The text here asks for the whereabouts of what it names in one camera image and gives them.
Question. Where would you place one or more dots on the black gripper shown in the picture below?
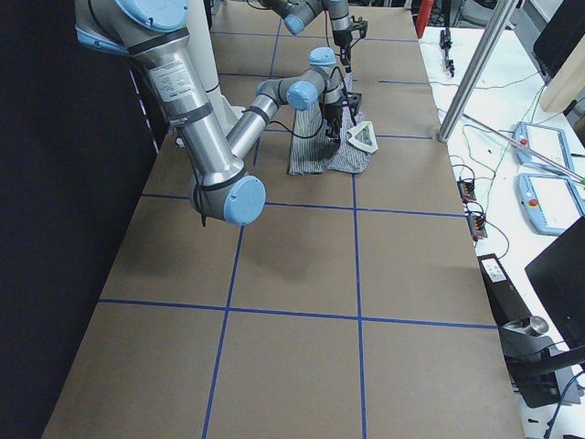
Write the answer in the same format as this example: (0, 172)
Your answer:
(342, 39)
(333, 112)

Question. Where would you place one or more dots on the striped polo shirt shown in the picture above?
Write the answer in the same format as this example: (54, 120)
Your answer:
(311, 151)

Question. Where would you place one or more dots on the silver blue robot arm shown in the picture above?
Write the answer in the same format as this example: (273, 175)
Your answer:
(298, 15)
(169, 42)

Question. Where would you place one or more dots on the red cylinder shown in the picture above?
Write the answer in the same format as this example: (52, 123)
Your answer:
(423, 16)

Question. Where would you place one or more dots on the black selfie stick tool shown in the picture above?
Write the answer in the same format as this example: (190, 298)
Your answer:
(445, 46)

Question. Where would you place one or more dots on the upper small circuit board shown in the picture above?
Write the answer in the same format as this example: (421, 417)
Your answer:
(466, 189)

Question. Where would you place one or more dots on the small circuit board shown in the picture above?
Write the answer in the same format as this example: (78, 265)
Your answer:
(476, 224)
(466, 189)

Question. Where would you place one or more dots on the lower small circuit board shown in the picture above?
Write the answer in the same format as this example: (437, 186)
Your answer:
(476, 224)

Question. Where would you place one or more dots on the upper blue teach pendant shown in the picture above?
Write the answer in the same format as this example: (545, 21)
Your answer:
(545, 140)

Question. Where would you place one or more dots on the blue teach pendant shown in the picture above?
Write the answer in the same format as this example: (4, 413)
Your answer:
(545, 140)
(551, 204)

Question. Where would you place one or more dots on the lower blue teach pendant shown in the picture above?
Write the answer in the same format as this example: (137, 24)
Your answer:
(551, 204)

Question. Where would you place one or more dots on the metal rod green tip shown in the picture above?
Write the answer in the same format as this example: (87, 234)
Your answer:
(523, 147)

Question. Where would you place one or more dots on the black box with label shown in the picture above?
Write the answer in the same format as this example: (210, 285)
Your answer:
(505, 301)

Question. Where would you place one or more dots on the black monitor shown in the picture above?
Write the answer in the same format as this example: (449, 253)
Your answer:
(557, 277)

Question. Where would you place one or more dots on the black stand with metal knob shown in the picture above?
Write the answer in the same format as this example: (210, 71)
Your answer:
(540, 370)

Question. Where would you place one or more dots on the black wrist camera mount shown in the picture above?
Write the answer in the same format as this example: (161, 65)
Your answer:
(352, 102)
(358, 25)

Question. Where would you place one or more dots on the white camera pole base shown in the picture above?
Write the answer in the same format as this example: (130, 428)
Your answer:
(201, 60)

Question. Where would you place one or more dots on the aluminium frame post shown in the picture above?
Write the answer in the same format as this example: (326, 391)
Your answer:
(486, 45)

